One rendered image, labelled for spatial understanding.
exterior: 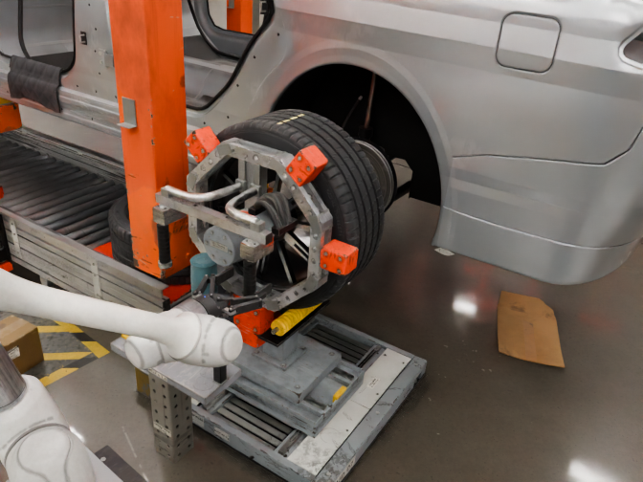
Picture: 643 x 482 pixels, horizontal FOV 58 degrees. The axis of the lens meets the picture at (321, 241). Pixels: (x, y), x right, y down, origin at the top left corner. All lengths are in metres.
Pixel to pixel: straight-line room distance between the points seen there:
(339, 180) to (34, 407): 0.99
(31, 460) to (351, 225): 1.01
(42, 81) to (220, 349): 2.43
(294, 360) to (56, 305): 1.25
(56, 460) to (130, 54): 1.20
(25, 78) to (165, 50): 1.67
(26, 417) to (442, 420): 1.58
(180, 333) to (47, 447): 0.39
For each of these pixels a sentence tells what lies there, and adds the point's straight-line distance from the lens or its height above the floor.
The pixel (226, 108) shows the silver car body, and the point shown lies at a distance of 2.48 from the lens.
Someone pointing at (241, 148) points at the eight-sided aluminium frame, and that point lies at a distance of 1.77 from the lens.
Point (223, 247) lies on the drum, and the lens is 1.74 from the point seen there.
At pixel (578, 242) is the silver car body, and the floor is 0.92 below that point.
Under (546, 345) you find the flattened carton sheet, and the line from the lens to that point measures 3.06.
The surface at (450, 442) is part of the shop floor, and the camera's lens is 2.41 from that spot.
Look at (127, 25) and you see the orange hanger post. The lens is 1.97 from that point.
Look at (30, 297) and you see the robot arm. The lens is 1.22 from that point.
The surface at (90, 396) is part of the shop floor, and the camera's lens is 2.57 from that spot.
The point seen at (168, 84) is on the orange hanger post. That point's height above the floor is 1.23.
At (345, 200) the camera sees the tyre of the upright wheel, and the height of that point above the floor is 1.01.
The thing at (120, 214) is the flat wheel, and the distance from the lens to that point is 2.79.
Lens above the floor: 1.70
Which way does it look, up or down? 28 degrees down
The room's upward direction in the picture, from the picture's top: 5 degrees clockwise
